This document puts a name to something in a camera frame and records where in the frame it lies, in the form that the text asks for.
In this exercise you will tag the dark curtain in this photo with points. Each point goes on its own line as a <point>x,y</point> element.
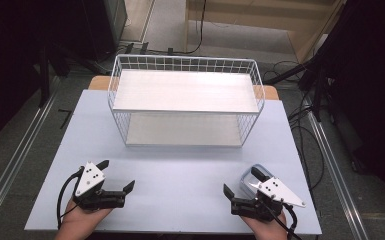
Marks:
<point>373,100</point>
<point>3,66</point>

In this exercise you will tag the black metal stand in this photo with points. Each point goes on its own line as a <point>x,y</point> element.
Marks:
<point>316,80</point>

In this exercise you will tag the beige wooden frame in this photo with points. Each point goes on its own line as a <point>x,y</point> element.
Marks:
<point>246,13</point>

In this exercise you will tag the wooden table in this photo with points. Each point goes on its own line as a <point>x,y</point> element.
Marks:
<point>98,83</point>

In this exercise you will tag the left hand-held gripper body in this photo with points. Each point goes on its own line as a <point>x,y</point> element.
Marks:
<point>88,178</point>

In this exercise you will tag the dark cabinet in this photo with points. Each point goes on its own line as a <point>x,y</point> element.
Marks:
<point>108,26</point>

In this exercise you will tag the metal floor rail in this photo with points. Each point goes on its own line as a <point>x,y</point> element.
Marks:
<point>20,150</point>
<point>336,173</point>

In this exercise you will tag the person's left hand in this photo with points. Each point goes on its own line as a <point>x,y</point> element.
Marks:
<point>80,221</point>

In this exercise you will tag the person's right hand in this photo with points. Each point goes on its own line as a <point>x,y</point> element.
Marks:
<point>266,228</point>

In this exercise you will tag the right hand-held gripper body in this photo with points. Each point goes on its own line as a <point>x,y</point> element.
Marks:
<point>276,191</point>

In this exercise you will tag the clear plastic container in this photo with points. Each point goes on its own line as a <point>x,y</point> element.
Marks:
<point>245,181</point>

